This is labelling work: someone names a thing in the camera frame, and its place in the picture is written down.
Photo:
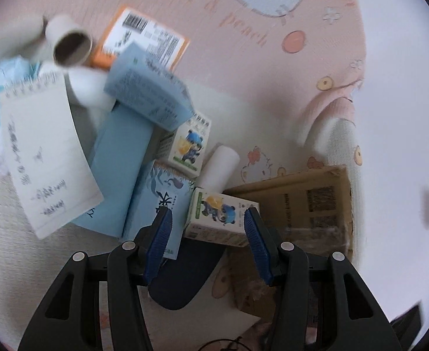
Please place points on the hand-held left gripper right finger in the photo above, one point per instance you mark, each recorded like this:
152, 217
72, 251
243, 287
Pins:
258, 248

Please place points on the brown cardboard box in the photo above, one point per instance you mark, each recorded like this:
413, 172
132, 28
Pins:
309, 197

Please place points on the white cardboard tube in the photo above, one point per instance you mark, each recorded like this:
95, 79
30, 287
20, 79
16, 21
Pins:
220, 164
86, 87

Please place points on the small cartoon figure box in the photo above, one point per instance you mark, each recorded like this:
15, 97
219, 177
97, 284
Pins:
189, 146
218, 212

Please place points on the plain light blue box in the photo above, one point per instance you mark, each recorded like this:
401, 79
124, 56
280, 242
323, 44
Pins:
119, 153

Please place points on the pink cartoon printed mat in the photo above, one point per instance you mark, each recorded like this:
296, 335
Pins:
236, 44

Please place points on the dark blue rounded object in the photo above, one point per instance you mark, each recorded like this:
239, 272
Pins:
185, 281

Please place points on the orange white flat packet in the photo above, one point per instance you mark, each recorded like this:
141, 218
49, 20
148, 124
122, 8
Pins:
156, 40

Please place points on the light blue seaweed box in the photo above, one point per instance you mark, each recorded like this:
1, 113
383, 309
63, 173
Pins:
145, 197

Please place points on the spiral notepad with handwriting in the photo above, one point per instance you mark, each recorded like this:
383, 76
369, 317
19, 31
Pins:
42, 146

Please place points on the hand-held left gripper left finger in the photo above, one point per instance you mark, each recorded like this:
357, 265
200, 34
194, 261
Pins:
157, 248

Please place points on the grey blue printed box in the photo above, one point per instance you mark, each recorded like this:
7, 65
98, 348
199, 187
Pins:
145, 87

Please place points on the grey cardboard tube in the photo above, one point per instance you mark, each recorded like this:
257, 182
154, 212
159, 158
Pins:
17, 33
59, 25

